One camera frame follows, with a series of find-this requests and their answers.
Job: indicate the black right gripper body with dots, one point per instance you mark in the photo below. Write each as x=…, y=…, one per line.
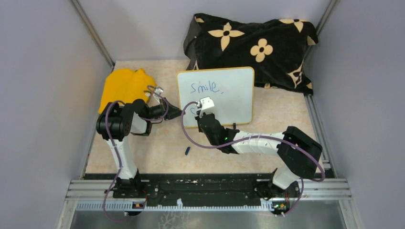
x=197, y=118

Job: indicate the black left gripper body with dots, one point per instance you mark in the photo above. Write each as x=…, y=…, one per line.
x=162, y=108

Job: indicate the yellow framed whiteboard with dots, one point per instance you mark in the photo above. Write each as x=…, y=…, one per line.
x=231, y=89

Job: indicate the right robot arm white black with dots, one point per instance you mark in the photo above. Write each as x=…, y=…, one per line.
x=299, y=152

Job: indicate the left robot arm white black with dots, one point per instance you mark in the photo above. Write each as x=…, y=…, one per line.
x=115, y=124

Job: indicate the yellow cloth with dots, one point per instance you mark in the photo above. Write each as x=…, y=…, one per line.
x=127, y=86

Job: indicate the black floral blanket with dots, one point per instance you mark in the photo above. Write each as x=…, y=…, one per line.
x=275, y=49

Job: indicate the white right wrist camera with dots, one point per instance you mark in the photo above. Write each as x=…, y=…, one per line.
x=205, y=106

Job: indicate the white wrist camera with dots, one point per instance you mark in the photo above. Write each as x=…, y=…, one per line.
x=205, y=106
x=158, y=90

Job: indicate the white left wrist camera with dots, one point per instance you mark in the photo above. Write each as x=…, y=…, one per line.
x=158, y=90

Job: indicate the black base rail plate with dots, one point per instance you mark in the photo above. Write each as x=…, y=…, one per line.
x=203, y=190

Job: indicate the white perforated cable tray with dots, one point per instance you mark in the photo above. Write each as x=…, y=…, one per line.
x=126, y=205

